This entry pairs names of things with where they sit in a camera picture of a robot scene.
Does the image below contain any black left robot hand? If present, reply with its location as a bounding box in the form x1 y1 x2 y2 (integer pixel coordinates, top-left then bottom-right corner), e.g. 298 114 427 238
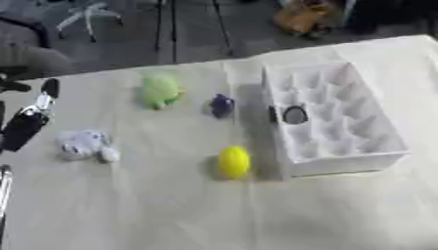
0 77 62 153

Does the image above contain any white compartment box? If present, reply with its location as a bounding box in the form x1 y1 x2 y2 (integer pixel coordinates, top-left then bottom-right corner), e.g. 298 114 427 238
260 62 411 179

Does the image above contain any grey white soft toy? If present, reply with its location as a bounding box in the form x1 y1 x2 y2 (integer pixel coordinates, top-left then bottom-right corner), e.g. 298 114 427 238
55 130 122 163

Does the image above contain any office chair white base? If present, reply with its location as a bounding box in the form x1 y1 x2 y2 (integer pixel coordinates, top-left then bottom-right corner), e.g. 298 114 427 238
55 1 125 43

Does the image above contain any green soft toy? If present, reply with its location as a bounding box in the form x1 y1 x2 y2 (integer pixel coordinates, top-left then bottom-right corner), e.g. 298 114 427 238
138 73 187 110

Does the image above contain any black tripod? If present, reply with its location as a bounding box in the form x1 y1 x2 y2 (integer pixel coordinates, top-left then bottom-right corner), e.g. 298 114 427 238
152 0 237 63

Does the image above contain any dark blue small toy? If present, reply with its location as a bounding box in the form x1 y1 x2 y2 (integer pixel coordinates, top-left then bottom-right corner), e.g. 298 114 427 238
206 93 239 119

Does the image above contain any yellow toy lemon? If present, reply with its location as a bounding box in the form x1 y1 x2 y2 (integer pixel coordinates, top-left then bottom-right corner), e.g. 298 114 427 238
217 145 253 181

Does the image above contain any black round object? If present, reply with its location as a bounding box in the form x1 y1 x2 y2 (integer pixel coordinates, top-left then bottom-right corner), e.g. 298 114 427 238
281 104 310 125

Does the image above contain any yellow brown bag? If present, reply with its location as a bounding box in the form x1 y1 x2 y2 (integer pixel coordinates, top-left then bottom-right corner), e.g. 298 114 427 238
272 0 335 37

